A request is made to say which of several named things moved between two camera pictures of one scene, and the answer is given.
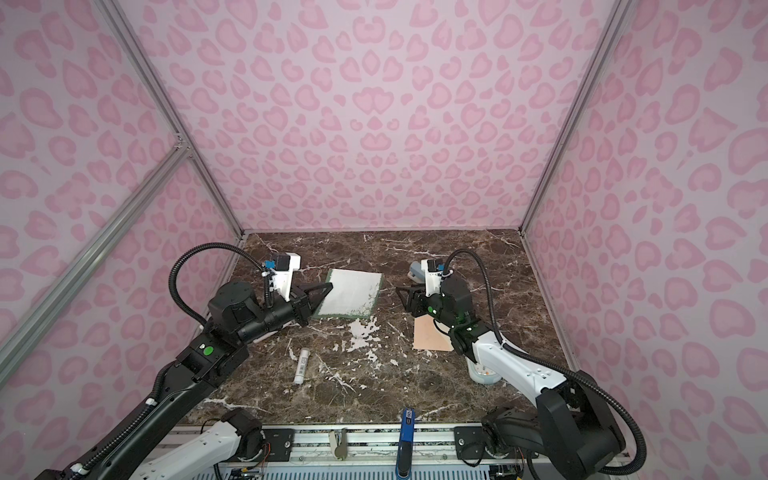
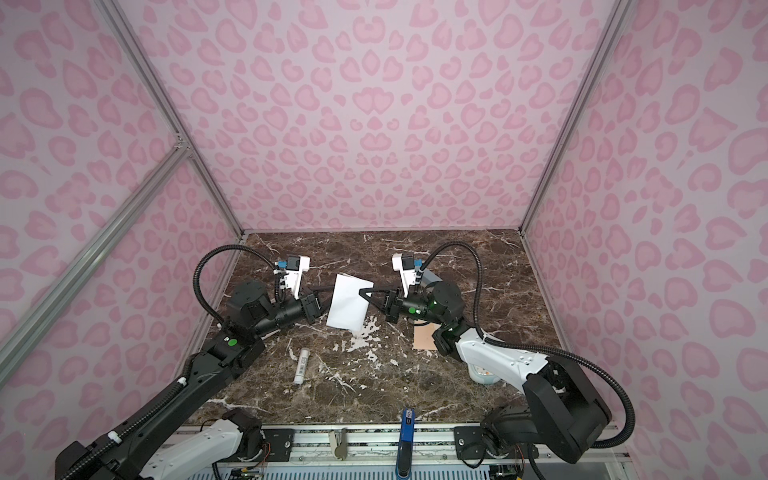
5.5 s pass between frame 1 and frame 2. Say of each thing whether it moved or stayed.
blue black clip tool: stayed
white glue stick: stayed
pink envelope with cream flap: stayed
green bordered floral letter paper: moved
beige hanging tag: stayed
